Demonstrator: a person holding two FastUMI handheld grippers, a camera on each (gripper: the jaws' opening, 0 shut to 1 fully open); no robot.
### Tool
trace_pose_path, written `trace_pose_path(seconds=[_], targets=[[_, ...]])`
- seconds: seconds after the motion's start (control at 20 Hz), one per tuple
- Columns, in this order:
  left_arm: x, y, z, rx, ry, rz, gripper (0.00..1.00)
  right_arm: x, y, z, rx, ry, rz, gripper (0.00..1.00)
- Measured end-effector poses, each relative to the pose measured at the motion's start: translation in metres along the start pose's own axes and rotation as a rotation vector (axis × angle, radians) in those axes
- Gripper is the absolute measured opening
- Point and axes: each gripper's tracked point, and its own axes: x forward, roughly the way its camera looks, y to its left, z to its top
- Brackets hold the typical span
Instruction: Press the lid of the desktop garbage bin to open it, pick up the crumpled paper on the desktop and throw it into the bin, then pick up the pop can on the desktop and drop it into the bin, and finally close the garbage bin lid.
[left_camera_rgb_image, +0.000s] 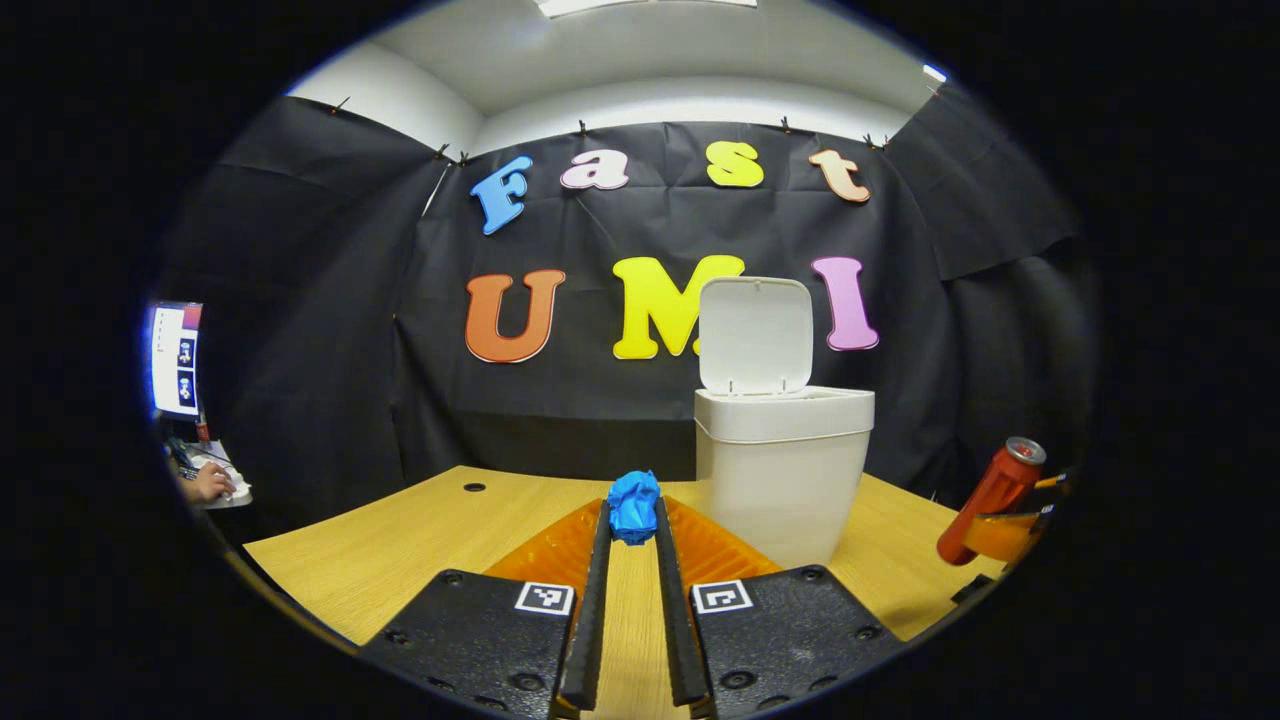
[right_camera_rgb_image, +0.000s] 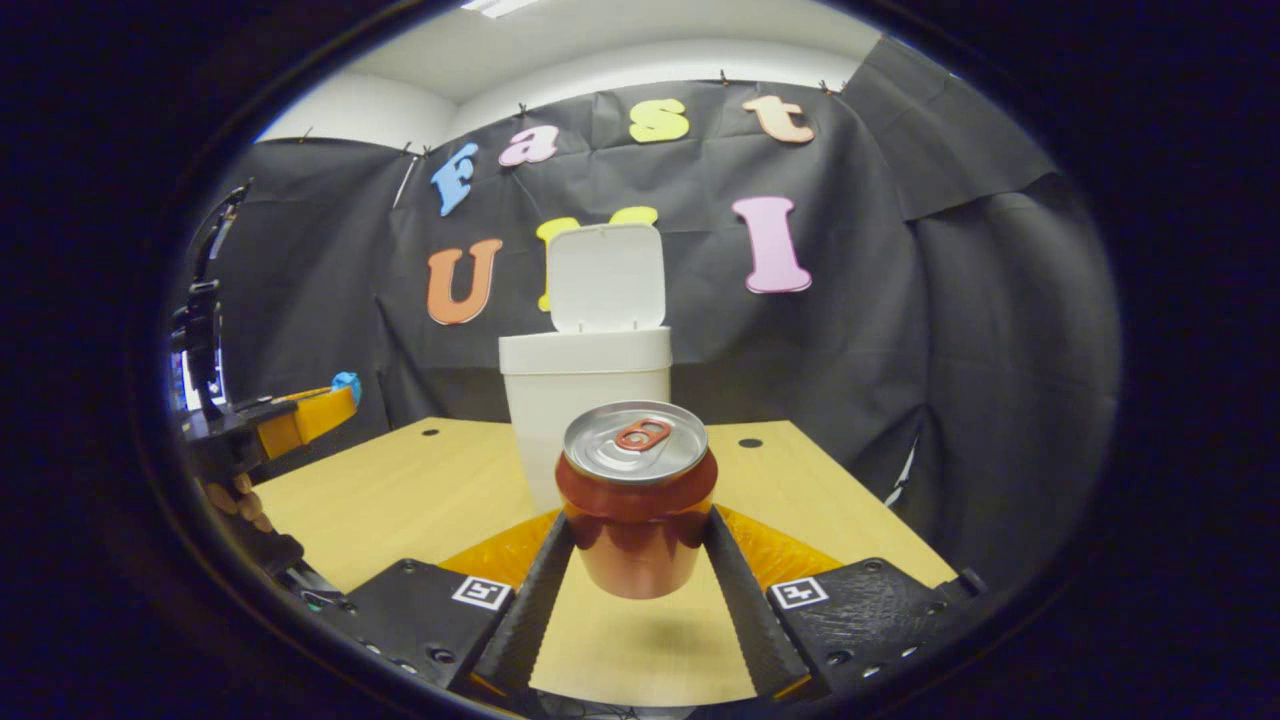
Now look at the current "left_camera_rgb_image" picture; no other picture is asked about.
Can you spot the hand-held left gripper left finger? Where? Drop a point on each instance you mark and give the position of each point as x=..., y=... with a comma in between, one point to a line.
x=592, y=620

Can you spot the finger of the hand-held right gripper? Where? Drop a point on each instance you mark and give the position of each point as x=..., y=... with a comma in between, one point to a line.
x=1052, y=481
x=1005, y=537

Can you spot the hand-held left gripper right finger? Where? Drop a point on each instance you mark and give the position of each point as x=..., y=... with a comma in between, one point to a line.
x=672, y=620

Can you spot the red pop can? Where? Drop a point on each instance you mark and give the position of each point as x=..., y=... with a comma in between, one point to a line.
x=995, y=490

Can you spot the blue paper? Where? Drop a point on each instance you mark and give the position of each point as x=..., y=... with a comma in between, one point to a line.
x=634, y=505

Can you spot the white desktop garbage bin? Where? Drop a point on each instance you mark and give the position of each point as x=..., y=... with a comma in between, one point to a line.
x=780, y=470

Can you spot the wooden desktop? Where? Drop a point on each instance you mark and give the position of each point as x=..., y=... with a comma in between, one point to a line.
x=400, y=550

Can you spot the black backdrop cloth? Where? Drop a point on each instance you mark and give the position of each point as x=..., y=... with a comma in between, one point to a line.
x=620, y=400

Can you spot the white side table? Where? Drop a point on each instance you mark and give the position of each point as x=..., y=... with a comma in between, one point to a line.
x=235, y=482

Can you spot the computer monitor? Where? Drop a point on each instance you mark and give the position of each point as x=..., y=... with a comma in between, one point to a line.
x=176, y=358

